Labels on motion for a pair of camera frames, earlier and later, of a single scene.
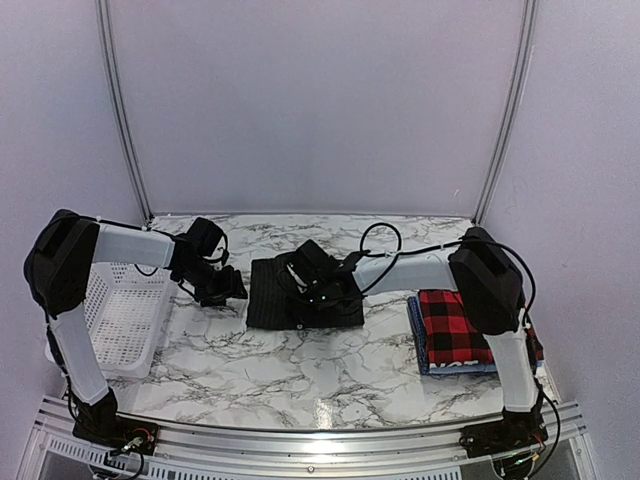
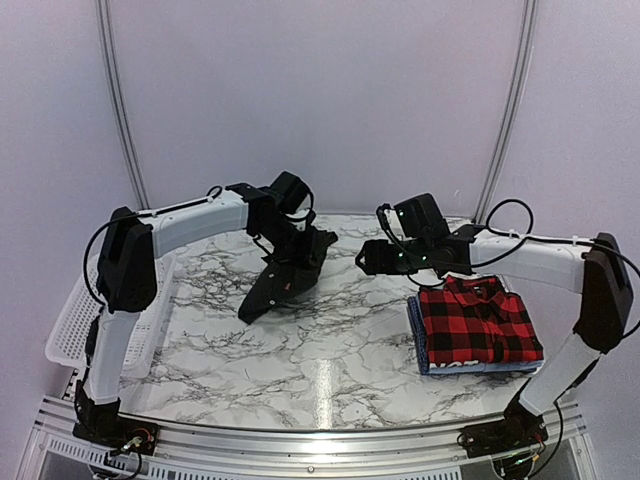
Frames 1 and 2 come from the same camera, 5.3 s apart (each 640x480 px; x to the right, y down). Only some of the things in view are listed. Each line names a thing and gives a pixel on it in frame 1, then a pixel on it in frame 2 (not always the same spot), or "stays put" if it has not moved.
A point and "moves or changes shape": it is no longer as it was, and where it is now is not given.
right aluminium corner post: [530, 18] stays put
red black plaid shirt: [450, 334] stays put
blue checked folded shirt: [420, 332] stays put
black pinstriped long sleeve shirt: [272, 304] moves or changes shape
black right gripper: [318, 314] -> [377, 261]
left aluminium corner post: [115, 89] stays put
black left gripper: [230, 288] -> [276, 253]
